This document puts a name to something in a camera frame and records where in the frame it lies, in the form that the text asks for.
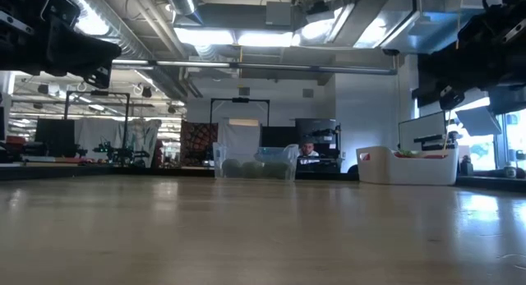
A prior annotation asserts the black stand frame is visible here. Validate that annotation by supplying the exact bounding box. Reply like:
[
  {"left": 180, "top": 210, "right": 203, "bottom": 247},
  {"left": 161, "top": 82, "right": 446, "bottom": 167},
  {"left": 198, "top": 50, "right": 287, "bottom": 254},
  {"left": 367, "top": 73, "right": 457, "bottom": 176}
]
[
  {"left": 63, "top": 90, "right": 132, "bottom": 168},
  {"left": 210, "top": 97, "right": 271, "bottom": 128}
]

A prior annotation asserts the black shelf cabinet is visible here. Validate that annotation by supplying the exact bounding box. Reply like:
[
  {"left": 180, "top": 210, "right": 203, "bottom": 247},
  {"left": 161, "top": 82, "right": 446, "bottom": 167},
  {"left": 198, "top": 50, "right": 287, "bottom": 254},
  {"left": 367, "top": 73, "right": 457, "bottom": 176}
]
[{"left": 294, "top": 117, "right": 342, "bottom": 173}]

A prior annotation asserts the person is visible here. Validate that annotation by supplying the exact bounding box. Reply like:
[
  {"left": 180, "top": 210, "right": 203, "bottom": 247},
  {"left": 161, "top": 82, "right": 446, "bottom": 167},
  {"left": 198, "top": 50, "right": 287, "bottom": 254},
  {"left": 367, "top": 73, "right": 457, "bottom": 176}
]
[{"left": 298, "top": 140, "right": 321, "bottom": 159}]

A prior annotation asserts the ceiling light panel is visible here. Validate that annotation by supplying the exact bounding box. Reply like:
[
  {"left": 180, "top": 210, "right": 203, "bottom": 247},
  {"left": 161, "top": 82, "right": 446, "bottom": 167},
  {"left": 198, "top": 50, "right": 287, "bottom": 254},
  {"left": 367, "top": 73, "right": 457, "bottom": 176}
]
[
  {"left": 172, "top": 27, "right": 235, "bottom": 47},
  {"left": 237, "top": 31, "right": 295, "bottom": 48}
]

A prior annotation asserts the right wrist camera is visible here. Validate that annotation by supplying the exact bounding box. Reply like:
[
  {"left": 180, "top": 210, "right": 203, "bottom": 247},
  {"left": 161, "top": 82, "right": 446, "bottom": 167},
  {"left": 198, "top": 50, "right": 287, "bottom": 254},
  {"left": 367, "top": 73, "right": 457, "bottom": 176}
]
[{"left": 458, "top": 13, "right": 494, "bottom": 47}]

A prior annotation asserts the dark tilted monitor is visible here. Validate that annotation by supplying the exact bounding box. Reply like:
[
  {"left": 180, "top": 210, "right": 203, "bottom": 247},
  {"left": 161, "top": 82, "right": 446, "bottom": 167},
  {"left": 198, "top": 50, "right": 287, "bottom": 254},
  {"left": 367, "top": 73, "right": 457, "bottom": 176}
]
[{"left": 454, "top": 105, "right": 503, "bottom": 137}]

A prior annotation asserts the small silver air duct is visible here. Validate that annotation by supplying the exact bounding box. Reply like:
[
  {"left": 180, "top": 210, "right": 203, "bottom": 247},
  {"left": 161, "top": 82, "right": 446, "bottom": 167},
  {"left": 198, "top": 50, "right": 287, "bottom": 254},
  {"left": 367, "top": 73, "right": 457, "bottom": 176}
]
[{"left": 164, "top": 0, "right": 205, "bottom": 25}]

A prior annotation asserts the dark small bottle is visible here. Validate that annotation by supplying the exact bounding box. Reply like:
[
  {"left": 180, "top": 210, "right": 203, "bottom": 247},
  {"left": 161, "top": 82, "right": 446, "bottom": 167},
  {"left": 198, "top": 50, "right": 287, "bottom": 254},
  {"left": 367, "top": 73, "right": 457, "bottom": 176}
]
[{"left": 459, "top": 154, "right": 474, "bottom": 177}]

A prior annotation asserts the black window blind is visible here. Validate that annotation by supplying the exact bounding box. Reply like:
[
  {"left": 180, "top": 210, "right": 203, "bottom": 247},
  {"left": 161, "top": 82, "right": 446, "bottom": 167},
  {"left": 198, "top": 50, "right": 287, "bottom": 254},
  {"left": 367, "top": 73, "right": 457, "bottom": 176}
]
[{"left": 412, "top": 50, "right": 526, "bottom": 116}]

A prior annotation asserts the large silver air duct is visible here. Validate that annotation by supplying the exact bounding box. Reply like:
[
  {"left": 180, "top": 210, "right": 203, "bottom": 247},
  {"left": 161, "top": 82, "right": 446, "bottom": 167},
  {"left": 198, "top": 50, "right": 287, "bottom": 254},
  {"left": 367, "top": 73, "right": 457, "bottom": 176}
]
[{"left": 67, "top": 0, "right": 194, "bottom": 101}]

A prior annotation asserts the black aluminium frame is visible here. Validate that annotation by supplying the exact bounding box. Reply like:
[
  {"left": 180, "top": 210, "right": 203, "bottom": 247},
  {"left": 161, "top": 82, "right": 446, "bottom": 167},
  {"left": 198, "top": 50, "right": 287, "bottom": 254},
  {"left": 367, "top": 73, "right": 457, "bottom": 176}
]
[{"left": 0, "top": 164, "right": 526, "bottom": 192}]

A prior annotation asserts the long ceiling light strip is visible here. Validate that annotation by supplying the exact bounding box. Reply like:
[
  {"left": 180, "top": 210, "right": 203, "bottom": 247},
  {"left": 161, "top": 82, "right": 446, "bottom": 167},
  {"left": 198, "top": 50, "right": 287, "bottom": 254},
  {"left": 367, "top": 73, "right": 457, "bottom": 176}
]
[{"left": 69, "top": 0, "right": 112, "bottom": 36}]

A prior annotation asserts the white cloth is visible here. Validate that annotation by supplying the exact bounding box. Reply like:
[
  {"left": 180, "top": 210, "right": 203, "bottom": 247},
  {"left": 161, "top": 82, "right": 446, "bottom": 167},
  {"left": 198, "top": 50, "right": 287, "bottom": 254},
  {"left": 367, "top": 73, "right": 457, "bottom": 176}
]
[
  {"left": 216, "top": 117, "right": 262, "bottom": 163},
  {"left": 73, "top": 117, "right": 162, "bottom": 168}
]

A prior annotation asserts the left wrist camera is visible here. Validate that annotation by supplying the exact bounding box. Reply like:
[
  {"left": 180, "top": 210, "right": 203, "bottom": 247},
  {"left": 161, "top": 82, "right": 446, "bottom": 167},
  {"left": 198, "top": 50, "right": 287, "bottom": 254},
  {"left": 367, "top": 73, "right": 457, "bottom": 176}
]
[{"left": 40, "top": 0, "right": 81, "bottom": 30}]

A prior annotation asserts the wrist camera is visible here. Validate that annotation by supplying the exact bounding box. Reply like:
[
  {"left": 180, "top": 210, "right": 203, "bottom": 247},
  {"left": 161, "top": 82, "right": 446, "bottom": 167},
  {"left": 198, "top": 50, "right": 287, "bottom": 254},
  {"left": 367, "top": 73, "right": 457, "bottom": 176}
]
[
  {"left": 458, "top": 13, "right": 494, "bottom": 47},
  {"left": 40, "top": 0, "right": 81, "bottom": 30}
]

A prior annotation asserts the dark red patterned cloth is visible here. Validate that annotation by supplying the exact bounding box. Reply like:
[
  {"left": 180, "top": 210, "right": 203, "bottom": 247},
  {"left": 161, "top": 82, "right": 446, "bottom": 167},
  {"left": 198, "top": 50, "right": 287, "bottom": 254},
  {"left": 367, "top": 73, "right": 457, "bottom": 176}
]
[{"left": 179, "top": 120, "right": 219, "bottom": 168}]

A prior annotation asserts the black screen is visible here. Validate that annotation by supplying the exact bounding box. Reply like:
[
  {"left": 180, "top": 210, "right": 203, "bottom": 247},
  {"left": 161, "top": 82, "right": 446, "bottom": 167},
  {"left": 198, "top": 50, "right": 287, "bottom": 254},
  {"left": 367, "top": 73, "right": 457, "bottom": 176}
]
[{"left": 34, "top": 118, "right": 76, "bottom": 147}]

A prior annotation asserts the black panel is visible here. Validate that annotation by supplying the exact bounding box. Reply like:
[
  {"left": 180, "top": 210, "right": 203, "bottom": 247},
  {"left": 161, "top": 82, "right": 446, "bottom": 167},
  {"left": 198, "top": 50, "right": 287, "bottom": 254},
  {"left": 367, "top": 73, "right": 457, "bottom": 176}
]
[{"left": 261, "top": 126, "right": 298, "bottom": 149}]

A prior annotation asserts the horizontal grey pipe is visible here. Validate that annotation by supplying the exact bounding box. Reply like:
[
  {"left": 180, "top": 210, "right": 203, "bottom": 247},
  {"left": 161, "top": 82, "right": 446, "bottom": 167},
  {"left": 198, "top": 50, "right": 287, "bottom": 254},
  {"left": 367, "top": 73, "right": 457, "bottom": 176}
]
[{"left": 110, "top": 58, "right": 398, "bottom": 76}]

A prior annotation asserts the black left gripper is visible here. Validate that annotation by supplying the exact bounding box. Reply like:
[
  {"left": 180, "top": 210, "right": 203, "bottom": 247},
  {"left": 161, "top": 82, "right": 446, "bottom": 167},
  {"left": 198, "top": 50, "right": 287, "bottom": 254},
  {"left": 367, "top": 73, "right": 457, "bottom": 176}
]
[{"left": 0, "top": 0, "right": 122, "bottom": 76}]

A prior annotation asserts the clear plastic bin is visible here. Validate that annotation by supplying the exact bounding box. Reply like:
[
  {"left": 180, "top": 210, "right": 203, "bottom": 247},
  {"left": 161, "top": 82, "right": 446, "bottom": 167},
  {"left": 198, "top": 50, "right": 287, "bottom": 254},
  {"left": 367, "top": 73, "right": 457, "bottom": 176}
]
[{"left": 212, "top": 142, "right": 300, "bottom": 182}]

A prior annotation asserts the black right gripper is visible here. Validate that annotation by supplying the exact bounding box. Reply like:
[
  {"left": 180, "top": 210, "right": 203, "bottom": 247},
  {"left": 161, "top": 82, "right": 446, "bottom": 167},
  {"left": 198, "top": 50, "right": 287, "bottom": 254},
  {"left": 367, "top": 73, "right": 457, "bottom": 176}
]
[{"left": 417, "top": 0, "right": 526, "bottom": 89}]

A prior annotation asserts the grey ceiling box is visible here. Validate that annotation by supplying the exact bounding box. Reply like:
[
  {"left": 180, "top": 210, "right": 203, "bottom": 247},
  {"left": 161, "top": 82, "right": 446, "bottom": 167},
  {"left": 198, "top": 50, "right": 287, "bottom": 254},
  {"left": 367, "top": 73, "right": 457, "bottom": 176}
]
[{"left": 265, "top": 0, "right": 293, "bottom": 27}]

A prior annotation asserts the white plastic basket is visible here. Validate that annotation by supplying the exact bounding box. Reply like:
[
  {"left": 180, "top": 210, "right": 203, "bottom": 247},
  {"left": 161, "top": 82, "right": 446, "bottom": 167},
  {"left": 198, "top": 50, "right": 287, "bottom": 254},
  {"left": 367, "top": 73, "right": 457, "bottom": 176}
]
[{"left": 355, "top": 145, "right": 459, "bottom": 186}]

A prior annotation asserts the grey monitor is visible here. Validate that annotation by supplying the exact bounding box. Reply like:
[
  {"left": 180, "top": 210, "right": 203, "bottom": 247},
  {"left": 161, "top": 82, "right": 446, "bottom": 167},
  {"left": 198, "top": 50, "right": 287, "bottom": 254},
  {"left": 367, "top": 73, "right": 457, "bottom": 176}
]
[{"left": 397, "top": 110, "right": 448, "bottom": 151}]

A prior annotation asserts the pale blue rectangular duct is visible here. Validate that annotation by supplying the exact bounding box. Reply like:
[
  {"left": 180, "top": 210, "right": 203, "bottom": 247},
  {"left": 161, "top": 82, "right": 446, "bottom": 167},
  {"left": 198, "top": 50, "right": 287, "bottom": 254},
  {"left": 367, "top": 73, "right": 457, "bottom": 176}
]
[{"left": 353, "top": 0, "right": 502, "bottom": 56}]

